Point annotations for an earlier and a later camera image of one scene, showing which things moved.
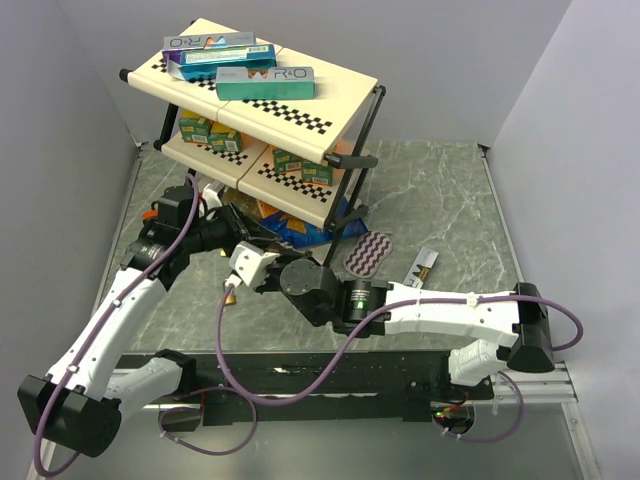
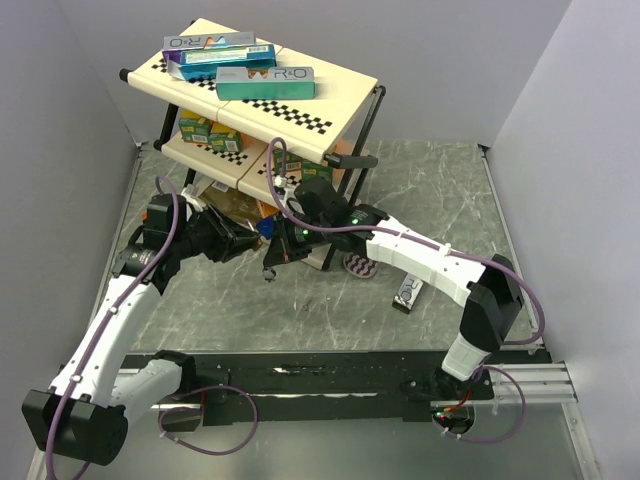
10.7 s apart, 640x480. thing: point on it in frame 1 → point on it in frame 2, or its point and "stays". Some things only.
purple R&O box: (175, 45) stays
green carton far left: (194, 127) stays
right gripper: (283, 257) → (282, 248)
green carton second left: (224, 138) stays
